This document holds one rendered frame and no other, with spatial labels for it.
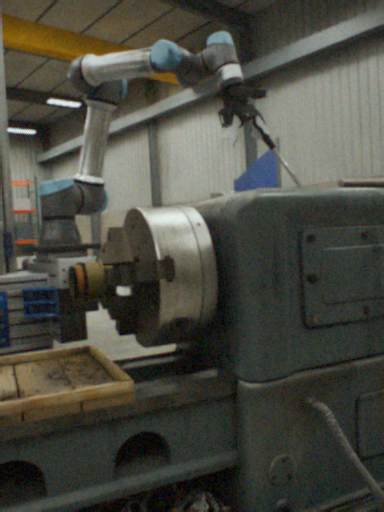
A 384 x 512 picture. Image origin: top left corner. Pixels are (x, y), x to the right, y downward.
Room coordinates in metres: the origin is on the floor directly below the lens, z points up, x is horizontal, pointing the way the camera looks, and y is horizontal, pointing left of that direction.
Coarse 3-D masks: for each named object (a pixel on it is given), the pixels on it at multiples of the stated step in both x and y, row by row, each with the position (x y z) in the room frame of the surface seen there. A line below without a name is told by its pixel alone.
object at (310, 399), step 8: (304, 400) 0.95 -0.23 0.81; (312, 400) 0.93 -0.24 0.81; (304, 408) 0.95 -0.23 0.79; (312, 408) 0.93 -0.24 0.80; (320, 408) 0.91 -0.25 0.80; (328, 408) 0.91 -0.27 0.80; (328, 416) 0.89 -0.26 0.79; (328, 424) 0.89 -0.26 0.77; (336, 424) 0.89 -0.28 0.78; (336, 432) 0.89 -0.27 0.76; (344, 440) 0.88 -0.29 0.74; (344, 448) 0.88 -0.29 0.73; (352, 456) 0.87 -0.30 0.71; (352, 464) 0.88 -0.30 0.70; (360, 464) 0.87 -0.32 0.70; (360, 472) 0.87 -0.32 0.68; (368, 480) 0.87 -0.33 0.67; (368, 488) 0.87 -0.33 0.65; (376, 488) 0.87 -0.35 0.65; (376, 496) 0.87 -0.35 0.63
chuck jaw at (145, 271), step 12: (132, 264) 0.91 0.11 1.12; (144, 264) 0.89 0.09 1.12; (156, 264) 0.90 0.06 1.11; (168, 264) 0.90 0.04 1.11; (108, 276) 0.94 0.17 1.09; (120, 276) 0.92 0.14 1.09; (132, 276) 0.91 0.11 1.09; (144, 276) 0.89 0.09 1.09; (156, 276) 0.90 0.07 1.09; (168, 276) 0.89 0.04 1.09
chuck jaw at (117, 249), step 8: (112, 232) 1.07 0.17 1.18; (120, 232) 1.07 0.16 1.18; (112, 240) 1.05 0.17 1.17; (120, 240) 1.06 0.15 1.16; (128, 240) 1.06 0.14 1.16; (104, 248) 1.04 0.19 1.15; (112, 248) 1.04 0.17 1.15; (120, 248) 1.04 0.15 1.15; (128, 248) 1.05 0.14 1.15; (96, 256) 1.02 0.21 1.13; (104, 256) 1.01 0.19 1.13; (112, 256) 1.02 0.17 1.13; (120, 256) 1.03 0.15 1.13; (128, 256) 1.03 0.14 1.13; (104, 264) 1.00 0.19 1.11; (112, 264) 1.01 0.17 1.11; (120, 264) 1.02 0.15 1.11; (128, 264) 1.03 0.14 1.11
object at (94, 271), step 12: (84, 264) 0.97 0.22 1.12; (96, 264) 0.97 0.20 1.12; (72, 276) 0.94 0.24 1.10; (84, 276) 0.95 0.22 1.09; (96, 276) 0.95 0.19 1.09; (72, 288) 0.99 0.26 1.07; (84, 288) 0.94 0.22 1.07; (96, 288) 0.95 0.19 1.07; (108, 288) 0.97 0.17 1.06; (96, 300) 0.97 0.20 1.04
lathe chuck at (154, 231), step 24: (144, 216) 0.95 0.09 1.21; (168, 216) 0.96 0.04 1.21; (144, 240) 0.96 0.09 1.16; (168, 240) 0.91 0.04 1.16; (192, 240) 0.93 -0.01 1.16; (192, 264) 0.91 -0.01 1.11; (144, 288) 0.98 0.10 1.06; (168, 288) 0.89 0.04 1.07; (192, 288) 0.91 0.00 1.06; (144, 312) 0.99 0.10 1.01; (168, 312) 0.90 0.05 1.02; (192, 312) 0.92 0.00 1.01; (144, 336) 1.00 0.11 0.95; (168, 336) 0.94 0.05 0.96
